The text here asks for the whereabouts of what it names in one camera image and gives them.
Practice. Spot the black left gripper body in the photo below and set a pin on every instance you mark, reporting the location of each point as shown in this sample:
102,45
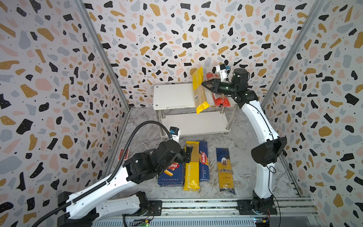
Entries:
180,157

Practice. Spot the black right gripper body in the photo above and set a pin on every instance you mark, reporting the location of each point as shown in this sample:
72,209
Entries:
226,89

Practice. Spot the red spaghetti bag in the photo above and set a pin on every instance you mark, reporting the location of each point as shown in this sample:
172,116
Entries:
219,100

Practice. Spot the yellow Pastatime spaghetti bag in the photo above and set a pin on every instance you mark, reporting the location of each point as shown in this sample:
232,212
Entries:
191,182

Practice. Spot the yellow clear spaghetti bag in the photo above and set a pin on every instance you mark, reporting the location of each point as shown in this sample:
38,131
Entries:
200,99

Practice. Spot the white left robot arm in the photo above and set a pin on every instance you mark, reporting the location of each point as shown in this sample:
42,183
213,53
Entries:
94,203

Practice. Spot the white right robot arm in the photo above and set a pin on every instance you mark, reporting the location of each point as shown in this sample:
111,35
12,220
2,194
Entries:
270,145

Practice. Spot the blue Barilla rigatoni box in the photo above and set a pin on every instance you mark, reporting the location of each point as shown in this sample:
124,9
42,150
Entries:
172,176

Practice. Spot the blue Barilla spaghetti box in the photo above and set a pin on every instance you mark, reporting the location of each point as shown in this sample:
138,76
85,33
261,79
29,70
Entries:
203,162

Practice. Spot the blue Ankara spaghetti bag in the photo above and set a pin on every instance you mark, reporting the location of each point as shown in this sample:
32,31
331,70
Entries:
224,168

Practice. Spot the white two-tier shelf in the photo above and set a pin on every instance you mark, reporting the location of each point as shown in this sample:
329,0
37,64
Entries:
175,107

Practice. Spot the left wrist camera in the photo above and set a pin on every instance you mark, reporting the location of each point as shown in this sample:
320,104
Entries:
175,132

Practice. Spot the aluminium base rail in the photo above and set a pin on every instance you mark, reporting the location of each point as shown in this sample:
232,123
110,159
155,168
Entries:
227,212

